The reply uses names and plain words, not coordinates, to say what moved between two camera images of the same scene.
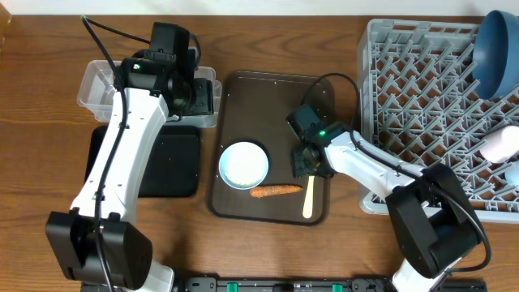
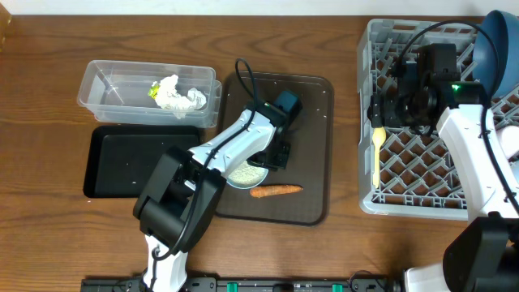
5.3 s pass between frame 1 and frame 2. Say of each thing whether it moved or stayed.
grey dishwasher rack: stayed
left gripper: moved
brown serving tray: stayed
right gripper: moved
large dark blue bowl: stayed
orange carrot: stayed
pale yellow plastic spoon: moved
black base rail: stayed
